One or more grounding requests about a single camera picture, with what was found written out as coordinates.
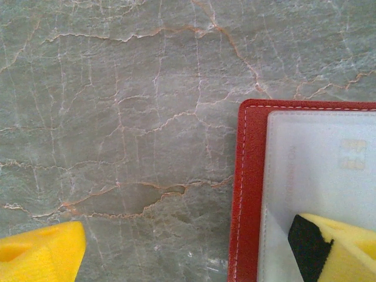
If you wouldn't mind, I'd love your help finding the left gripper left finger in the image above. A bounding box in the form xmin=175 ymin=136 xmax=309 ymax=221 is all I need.
xmin=0 ymin=220 xmax=86 ymax=282

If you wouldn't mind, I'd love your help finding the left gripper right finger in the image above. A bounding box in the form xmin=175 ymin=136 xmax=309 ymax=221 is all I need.
xmin=287 ymin=212 xmax=376 ymax=282

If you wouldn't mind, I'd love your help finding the red leather card holder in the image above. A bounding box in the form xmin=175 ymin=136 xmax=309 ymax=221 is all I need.
xmin=227 ymin=99 xmax=376 ymax=282

